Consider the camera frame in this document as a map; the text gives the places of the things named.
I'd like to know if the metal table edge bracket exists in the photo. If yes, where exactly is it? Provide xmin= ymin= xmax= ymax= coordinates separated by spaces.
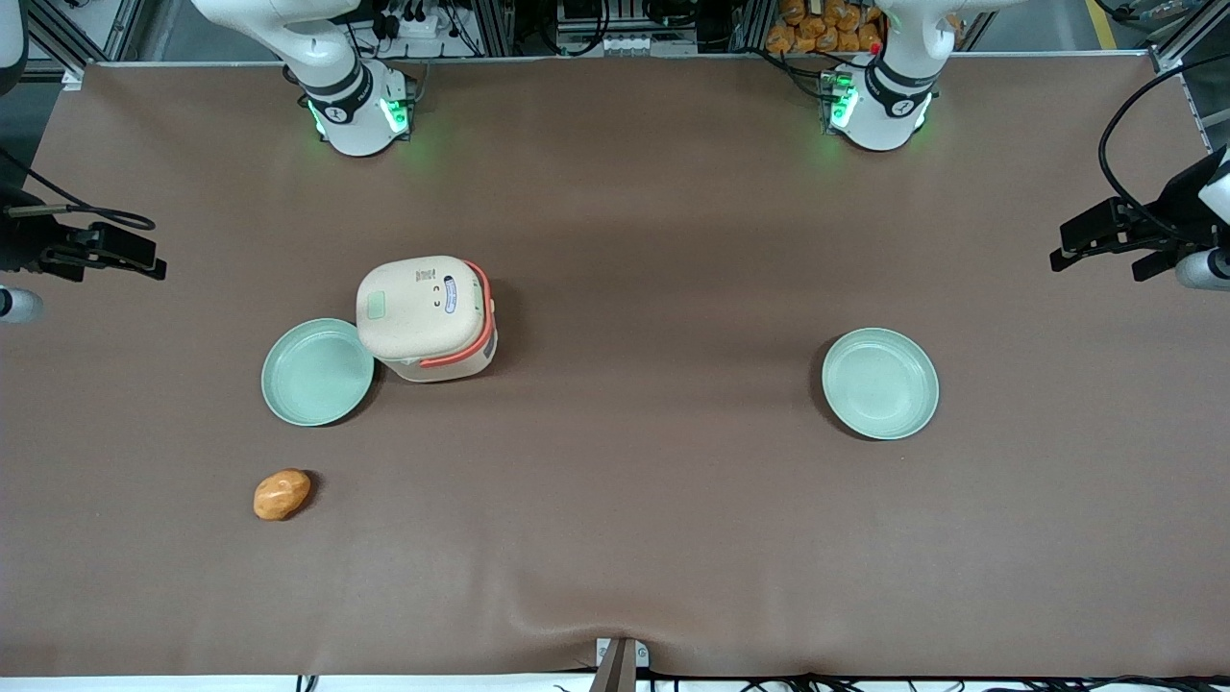
xmin=590 ymin=636 xmax=651 ymax=692

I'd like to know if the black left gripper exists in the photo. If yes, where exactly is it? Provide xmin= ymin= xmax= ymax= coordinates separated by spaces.
xmin=1050 ymin=144 xmax=1230 ymax=283

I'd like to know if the crate of orange items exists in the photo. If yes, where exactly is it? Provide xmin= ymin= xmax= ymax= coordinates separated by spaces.
xmin=766 ymin=0 xmax=887 ymax=56

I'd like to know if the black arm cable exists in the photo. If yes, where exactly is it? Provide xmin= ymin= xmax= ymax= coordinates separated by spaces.
xmin=0 ymin=149 xmax=157 ymax=232
xmin=1098 ymin=65 xmax=1230 ymax=241

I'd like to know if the beige rice cooker orange handle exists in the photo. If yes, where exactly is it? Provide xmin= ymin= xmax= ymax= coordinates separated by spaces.
xmin=356 ymin=256 xmax=498 ymax=383

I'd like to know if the light green plate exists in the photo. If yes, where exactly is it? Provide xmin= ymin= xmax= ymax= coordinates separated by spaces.
xmin=261 ymin=318 xmax=376 ymax=428
xmin=822 ymin=328 xmax=940 ymax=441

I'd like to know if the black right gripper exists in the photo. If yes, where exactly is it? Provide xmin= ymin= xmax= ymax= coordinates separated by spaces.
xmin=0 ymin=187 xmax=167 ymax=282

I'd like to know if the white power strip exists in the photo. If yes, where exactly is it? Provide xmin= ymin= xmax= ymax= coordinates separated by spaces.
xmin=377 ymin=0 xmax=455 ymax=44

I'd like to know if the orange-brown potato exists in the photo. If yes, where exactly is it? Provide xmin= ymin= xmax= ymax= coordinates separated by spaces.
xmin=254 ymin=468 xmax=312 ymax=522

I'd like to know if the brown table mat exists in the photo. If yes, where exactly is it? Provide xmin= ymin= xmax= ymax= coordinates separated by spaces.
xmin=0 ymin=53 xmax=1230 ymax=680

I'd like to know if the grey electronics box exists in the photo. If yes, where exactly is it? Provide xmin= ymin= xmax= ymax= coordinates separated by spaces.
xmin=555 ymin=0 xmax=700 ymax=57

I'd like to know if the black cables bundle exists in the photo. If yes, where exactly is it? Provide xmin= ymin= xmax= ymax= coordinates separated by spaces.
xmin=555 ymin=672 xmax=1230 ymax=692

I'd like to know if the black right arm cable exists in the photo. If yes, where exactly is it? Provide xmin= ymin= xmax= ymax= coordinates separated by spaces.
xmin=0 ymin=149 xmax=157 ymax=232

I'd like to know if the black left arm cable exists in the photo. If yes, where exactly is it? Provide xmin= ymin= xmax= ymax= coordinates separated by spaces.
xmin=1098 ymin=65 xmax=1230 ymax=241

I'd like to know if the aluminium frame post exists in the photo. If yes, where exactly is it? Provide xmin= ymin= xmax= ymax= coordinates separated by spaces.
xmin=471 ymin=0 xmax=516 ymax=57

